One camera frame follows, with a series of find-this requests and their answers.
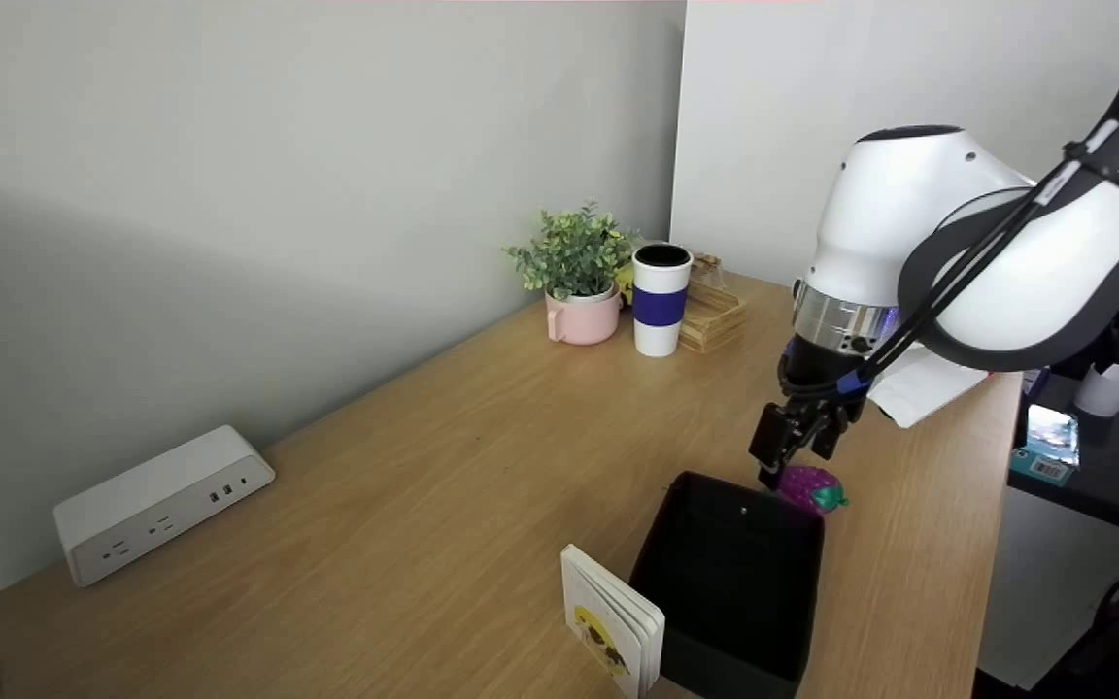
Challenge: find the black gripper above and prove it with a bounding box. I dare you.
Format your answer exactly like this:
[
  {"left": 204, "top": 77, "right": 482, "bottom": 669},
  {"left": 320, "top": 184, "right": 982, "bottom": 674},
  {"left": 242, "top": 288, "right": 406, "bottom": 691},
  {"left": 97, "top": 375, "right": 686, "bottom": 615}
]
[{"left": 750, "top": 339, "right": 868, "bottom": 490}]

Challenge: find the purple grape toy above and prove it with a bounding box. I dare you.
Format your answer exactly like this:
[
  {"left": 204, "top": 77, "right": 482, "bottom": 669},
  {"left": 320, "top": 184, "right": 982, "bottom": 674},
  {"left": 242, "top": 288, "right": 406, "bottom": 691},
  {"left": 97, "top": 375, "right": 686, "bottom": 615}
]
[{"left": 777, "top": 464, "right": 847, "bottom": 515}]

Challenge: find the white power strip box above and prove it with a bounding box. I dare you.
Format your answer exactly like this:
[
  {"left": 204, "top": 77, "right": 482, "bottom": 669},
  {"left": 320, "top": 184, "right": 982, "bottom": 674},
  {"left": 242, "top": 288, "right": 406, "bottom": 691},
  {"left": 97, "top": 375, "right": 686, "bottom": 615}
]
[{"left": 54, "top": 424, "right": 276, "bottom": 586}]

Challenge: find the potted plant in pink mug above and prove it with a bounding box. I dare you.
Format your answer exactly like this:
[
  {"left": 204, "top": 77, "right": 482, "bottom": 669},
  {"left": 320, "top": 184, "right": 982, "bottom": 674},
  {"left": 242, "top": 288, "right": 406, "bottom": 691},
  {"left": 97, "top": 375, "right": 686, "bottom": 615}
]
[{"left": 510, "top": 207, "right": 634, "bottom": 344}]

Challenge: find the wooden coaster stack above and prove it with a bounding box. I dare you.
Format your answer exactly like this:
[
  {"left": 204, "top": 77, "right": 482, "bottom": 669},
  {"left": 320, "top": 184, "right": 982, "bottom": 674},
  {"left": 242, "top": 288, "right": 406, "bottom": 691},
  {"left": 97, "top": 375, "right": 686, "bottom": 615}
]
[{"left": 685, "top": 257, "right": 746, "bottom": 348}]

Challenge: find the black box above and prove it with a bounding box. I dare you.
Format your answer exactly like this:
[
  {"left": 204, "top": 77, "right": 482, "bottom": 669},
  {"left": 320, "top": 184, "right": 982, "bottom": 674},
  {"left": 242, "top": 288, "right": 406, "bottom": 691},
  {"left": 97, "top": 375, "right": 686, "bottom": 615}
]
[{"left": 634, "top": 468, "right": 824, "bottom": 699}]

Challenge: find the black side table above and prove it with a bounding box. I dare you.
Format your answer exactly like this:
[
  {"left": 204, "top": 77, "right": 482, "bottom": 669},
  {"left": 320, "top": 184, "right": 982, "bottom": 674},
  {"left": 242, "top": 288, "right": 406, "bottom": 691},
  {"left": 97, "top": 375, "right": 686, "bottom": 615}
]
[{"left": 1005, "top": 366, "right": 1119, "bottom": 547}]

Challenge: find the white cup with blue band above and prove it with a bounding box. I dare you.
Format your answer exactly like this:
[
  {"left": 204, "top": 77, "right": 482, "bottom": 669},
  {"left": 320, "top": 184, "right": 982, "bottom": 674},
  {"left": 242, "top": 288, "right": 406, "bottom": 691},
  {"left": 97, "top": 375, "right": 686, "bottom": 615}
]
[{"left": 634, "top": 246, "right": 690, "bottom": 357}]

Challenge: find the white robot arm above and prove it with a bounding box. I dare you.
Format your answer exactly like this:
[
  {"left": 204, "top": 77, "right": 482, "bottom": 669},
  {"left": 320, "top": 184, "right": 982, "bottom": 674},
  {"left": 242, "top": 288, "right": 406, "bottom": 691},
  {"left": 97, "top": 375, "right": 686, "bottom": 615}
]
[{"left": 750, "top": 106, "right": 1119, "bottom": 480}]

